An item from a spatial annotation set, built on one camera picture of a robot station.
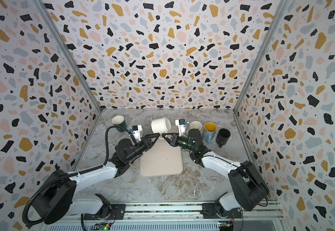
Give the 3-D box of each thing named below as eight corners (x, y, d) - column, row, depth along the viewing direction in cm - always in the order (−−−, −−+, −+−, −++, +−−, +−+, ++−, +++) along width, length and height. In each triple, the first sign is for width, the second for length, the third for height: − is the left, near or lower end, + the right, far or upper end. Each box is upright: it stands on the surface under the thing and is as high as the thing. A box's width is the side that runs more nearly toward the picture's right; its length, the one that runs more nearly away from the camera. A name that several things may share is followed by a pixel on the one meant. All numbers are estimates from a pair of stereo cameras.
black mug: (217, 149, 101) (221, 141, 93) (214, 136, 108) (217, 128, 100) (228, 149, 101) (232, 141, 93) (224, 136, 108) (228, 128, 101)
